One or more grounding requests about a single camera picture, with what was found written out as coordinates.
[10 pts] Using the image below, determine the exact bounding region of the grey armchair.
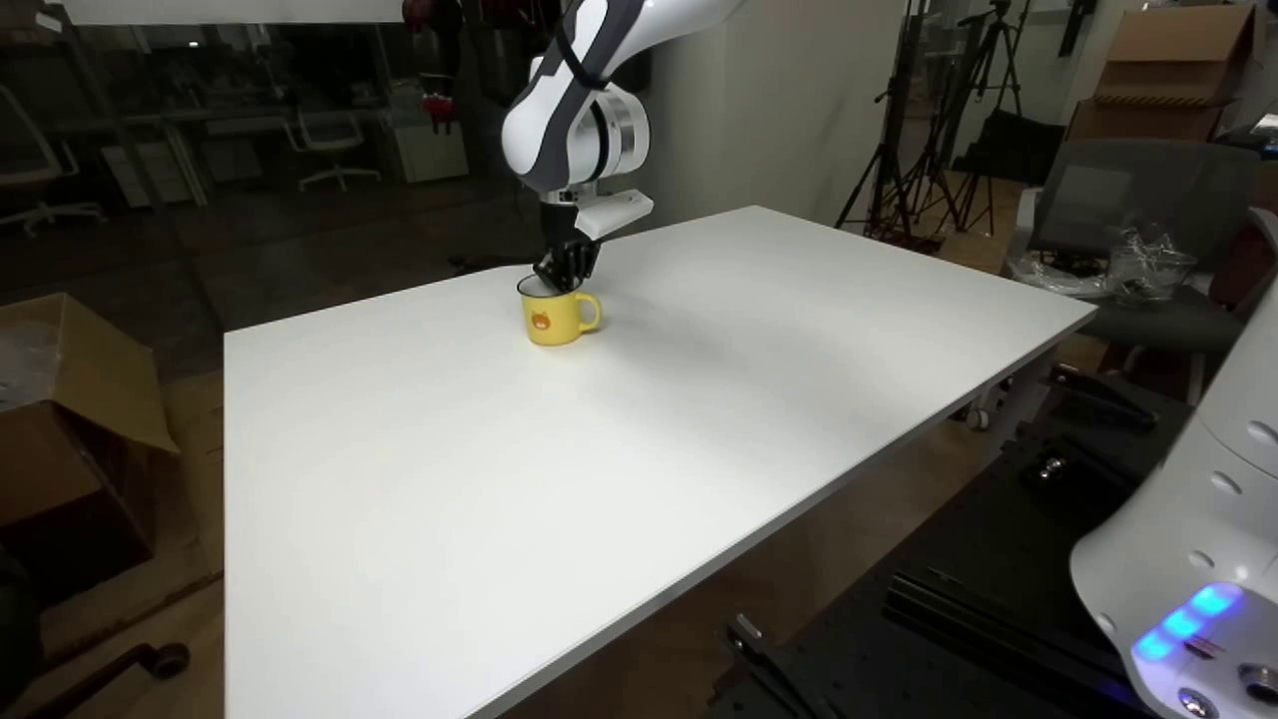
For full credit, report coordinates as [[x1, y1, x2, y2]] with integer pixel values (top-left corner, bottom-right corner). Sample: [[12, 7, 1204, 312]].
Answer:
[[1017, 135, 1278, 390]]

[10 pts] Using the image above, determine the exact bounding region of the closed cardboard box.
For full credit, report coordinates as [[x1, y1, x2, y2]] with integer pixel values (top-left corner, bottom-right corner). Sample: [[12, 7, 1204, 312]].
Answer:
[[1066, 0, 1261, 149]]

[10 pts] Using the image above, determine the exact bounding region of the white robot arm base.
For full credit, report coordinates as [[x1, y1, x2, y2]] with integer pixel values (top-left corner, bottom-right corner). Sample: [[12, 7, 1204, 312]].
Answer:
[[1066, 276, 1278, 719]]

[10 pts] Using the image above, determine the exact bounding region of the white low cabinet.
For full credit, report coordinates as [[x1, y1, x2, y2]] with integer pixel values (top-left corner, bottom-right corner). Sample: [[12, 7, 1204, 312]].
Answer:
[[375, 109, 471, 189]]

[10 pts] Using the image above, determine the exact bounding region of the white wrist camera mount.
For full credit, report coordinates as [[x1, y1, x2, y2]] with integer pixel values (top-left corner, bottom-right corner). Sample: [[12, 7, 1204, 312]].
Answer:
[[566, 185, 660, 249]]

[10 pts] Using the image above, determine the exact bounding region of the open cardboard box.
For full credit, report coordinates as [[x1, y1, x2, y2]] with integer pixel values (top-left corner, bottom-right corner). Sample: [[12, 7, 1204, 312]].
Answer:
[[0, 289, 182, 597]]

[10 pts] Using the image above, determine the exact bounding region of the black chair base leg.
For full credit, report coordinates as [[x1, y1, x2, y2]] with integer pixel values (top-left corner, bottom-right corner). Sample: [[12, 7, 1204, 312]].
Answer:
[[21, 638, 194, 719]]

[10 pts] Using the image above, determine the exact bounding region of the yellow enamel cup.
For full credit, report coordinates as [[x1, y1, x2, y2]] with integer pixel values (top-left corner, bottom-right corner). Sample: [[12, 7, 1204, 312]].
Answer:
[[510, 273, 608, 357]]

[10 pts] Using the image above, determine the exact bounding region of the black tripod stand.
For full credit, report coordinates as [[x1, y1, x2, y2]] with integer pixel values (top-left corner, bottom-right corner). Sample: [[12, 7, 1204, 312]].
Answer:
[[931, 0, 1070, 230], [832, 0, 957, 250]]

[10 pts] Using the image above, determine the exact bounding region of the black plate clamp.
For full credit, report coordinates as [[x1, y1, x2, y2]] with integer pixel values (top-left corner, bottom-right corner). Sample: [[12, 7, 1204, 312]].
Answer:
[[720, 607, 832, 719]]

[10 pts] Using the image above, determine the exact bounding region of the red Baxter robot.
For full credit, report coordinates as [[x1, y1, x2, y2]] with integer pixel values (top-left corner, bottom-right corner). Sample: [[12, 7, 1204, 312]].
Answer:
[[395, 0, 550, 264]]

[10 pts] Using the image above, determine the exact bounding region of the clear plastic bag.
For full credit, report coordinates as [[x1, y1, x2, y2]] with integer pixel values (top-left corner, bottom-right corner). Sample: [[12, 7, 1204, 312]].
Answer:
[[1008, 224, 1209, 309]]

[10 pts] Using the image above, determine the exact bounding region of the long black aluminium rail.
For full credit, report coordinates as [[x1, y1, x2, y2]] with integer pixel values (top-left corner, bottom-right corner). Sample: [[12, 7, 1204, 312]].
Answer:
[[1044, 360, 1168, 434]]

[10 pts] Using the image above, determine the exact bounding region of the white background office chair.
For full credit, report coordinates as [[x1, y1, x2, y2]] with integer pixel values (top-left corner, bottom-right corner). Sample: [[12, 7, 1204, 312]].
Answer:
[[284, 101, 389, 200]]

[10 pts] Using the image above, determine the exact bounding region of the white board panel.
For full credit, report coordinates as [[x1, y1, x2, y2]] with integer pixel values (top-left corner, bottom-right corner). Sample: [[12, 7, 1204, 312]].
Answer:
[[57, 0, 413, 27]]

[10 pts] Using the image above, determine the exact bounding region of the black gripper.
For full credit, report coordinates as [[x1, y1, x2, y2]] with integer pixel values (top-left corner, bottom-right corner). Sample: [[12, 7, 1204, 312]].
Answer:
[[533, 196, 608, 300]]

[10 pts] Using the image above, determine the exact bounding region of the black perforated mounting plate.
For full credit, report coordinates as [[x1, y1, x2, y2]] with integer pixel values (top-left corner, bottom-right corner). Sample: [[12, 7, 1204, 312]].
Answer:
[[707, 377, 1278, 719]]

